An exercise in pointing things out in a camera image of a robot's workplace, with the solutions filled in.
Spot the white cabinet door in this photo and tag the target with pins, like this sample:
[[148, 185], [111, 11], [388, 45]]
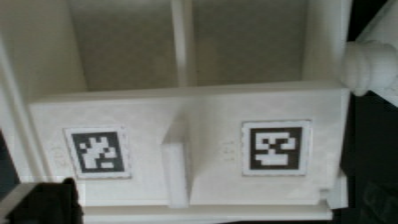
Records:
[[210, 147]]

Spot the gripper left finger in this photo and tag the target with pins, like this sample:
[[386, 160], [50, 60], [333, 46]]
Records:
[[41, 203]]

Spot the white cabinet top knob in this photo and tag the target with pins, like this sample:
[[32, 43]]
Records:
[[370, 66]]

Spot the white cabinet body box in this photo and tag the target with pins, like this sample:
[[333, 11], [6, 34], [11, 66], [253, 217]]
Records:
[[109, 47]]

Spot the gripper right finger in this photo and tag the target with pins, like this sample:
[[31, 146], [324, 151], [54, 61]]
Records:
[[379, 203]]

